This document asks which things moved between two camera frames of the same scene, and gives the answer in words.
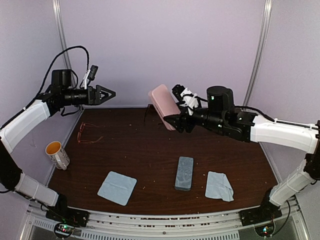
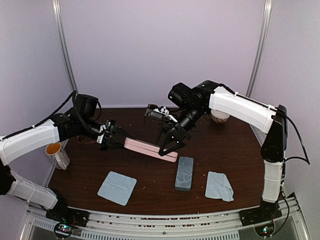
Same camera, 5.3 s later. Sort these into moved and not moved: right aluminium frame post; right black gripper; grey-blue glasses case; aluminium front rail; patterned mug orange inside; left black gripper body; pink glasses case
Moved: right black gripper; pink glasses case; left black gripper body
Not moved: grey-blue glasses case; aluminium front rail; patterned mug orange inside; right aluminium frame post
